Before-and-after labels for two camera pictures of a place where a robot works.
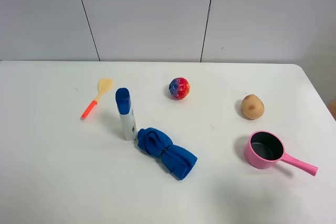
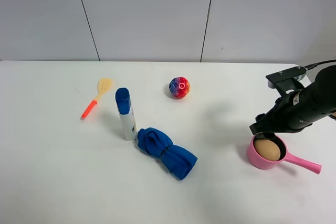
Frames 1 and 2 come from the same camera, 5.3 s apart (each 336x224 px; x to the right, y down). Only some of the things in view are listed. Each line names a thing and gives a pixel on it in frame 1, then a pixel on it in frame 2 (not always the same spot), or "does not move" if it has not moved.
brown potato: [252, 106] -> [268, 149]
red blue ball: [179, 88] does not move
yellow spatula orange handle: [103, 85] does not move
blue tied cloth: [179, 161] does not move
